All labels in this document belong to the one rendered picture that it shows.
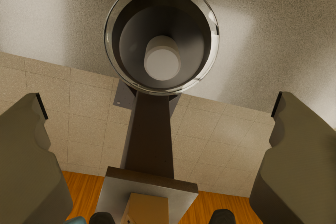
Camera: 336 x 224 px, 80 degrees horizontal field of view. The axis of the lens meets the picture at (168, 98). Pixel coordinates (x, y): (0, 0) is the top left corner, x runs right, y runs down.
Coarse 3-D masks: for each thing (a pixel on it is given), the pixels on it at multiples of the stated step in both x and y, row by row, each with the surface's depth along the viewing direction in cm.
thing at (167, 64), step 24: (144, 0) 16; (168, 0) 16; (120, 24) 17; (144, 24) 16; (168, 24) 16; (192, 24) 16; (120, 48) 17; (144, 48) 17; (168, 48) 15; (192, 48) 18; (144, 72) 19; (168, 72) 15; (192, 72) 19
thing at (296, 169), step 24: (288, 96) 10; (288, 120) 9; (312, 120) 9; (288, 144) 7; (312, 144) 7; (264, 168) 6; (288, 168) 6; (312, 168) 6; (264, 192) 6; (288, 192) 6; (312, 192) 6; (264, 216) 6; (288, 216) 5; (312, 216) 5
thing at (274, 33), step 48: (0, 0) 36; (48, 0) 37; (96, 0) 37; (240, 0) 38; (288, 0) 38; (0, 48) 41; (48, 48) 41; (96, 48) 42; (240, 48) 43; (288, 48) 43; (240, 96) 49
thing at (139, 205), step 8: (128, 200) 69; (136, 200) 66; (144, 200) 67; (152, 200) 67; (160, 200) 68; (128, 208) 64; (136, 208) 64; (144, 208) 64; (152, 208) 65; (160, 208) 66; (168, 208) 67; (128, 216) 61; (136, 216) 62; (144, 216) 62; (152, 216) 63; (160, 216) 64; (168, 216) 65
